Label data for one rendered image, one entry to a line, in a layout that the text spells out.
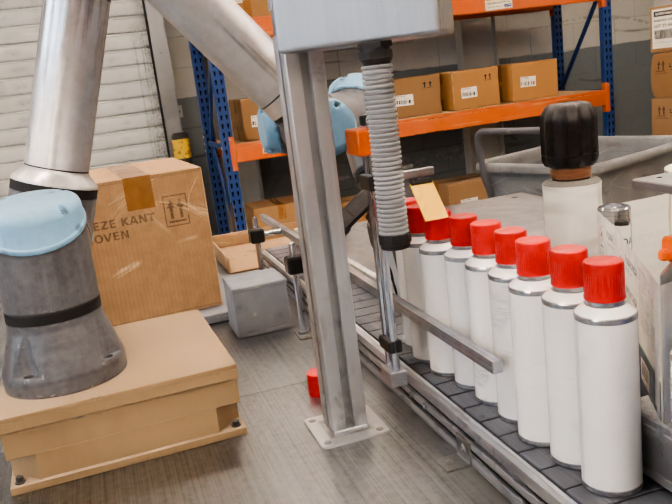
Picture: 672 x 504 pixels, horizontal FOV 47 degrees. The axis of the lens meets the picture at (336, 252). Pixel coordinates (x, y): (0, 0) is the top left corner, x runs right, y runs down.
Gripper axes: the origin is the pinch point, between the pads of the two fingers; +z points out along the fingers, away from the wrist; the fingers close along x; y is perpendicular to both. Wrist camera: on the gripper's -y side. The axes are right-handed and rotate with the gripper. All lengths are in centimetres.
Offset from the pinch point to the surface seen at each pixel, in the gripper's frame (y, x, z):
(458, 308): -1.2, -20.2, 6.2
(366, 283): -3.8, 1.9, -4.1
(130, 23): 1, 327, -276
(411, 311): -3.8, -12.2, 3.9
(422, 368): -2.8, -7.6, 10.6
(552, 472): -3.1, -33.1, 25.2
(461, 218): 0.1, -25.3, -2.8
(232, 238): -6, 96, -46
